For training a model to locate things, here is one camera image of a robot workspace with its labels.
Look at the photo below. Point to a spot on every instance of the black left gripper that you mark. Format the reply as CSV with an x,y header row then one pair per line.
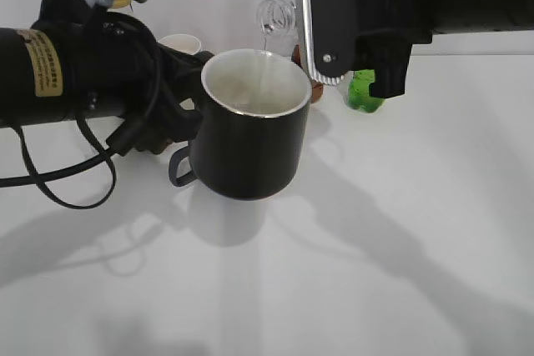
x,y
170,122

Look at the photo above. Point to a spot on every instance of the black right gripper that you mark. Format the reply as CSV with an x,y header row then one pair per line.
x,y
339,36

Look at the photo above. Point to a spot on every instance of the black mug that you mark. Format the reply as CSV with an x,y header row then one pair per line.
x,y
254,106

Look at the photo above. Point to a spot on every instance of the clear cestbon water bottle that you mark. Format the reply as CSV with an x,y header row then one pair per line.
x,y
277,22

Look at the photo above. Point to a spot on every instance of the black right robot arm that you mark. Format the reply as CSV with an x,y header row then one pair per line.
x,y
473,16

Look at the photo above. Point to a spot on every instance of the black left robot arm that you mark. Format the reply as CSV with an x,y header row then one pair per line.
x,y
82,59

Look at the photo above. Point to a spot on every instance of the green soda bottle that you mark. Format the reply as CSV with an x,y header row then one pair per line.
x,y
358,93

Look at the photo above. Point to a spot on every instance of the brown coffee drink bottle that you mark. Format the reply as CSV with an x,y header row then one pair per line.
x,y
317,88

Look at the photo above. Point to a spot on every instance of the cola bottle yellow cap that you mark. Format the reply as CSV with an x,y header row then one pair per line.
x,y
120,4

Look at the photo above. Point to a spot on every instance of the grey mug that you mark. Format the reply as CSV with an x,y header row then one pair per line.
x,y
180,176

